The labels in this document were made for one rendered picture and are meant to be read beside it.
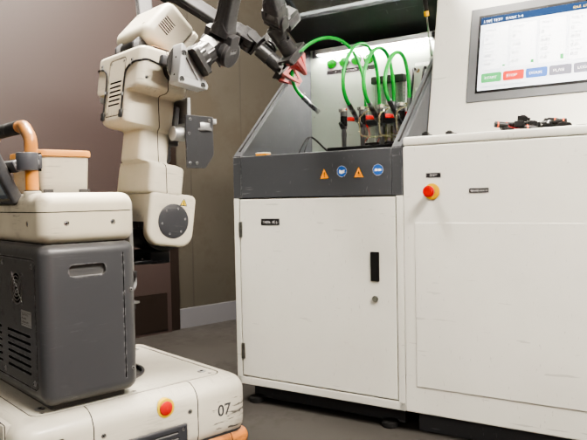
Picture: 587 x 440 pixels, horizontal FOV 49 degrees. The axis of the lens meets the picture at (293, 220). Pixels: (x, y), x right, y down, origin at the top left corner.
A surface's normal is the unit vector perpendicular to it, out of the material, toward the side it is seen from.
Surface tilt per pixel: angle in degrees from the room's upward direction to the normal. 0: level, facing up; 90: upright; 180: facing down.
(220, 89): 90
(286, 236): 90
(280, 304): 90
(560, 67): 76
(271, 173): 90
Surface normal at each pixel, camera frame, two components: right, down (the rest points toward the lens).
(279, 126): 0.84, 0.00
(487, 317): -0.53, 0.04
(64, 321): 0.67, 0.01
